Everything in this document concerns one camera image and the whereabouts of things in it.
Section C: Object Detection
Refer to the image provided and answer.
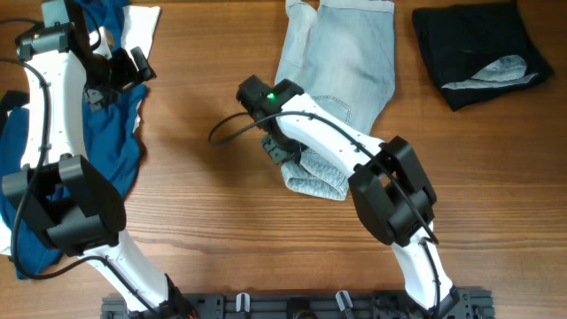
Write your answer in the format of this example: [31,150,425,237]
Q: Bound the light blue denim shorts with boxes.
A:
[274,0,396,202]

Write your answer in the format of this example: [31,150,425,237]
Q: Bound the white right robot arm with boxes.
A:
[253,92,456,318]

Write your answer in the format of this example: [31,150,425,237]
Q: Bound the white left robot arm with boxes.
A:
[1,0,197,318]

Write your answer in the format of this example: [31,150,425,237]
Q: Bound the blue shirt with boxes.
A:
[1,1,148,275]

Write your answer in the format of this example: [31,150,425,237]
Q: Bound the white cloth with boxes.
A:
[94,4,161,59]

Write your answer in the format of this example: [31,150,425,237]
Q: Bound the black garment at left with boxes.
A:
[0,90,29,133]

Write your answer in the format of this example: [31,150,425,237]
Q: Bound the black folded garment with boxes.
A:
[412,2,553,111]

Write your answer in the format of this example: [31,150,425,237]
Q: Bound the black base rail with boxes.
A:
[100,287,495,319]

